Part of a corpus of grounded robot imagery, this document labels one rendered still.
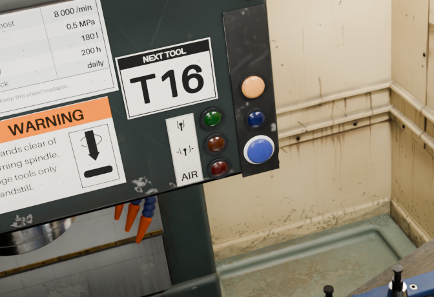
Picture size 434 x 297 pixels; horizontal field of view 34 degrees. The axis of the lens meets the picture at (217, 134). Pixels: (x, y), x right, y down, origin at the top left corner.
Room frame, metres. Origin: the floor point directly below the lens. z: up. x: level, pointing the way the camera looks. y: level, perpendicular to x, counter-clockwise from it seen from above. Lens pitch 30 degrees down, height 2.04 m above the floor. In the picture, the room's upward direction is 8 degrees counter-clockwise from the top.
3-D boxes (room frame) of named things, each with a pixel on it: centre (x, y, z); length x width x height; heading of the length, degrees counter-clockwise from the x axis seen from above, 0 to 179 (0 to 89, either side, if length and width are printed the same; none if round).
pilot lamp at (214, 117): (0.67, 0.00, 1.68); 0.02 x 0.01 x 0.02; 102
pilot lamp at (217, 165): (0.67, 0.00, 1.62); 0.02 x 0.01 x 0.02; 102
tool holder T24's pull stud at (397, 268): (0.79, -0.24, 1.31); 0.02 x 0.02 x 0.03
